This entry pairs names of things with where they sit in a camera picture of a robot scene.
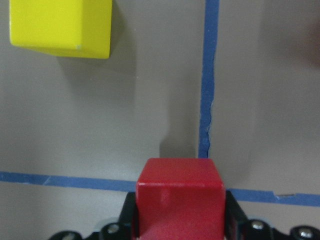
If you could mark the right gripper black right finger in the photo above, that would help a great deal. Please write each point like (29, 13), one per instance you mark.
(239, 227)

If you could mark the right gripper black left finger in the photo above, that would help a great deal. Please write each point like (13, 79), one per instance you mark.
(125, 228)

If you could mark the red wooden cube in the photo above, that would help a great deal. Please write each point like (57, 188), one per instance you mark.
(180, 199)

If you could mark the yellow wooden cube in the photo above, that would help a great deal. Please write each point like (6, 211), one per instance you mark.
(63, 28)

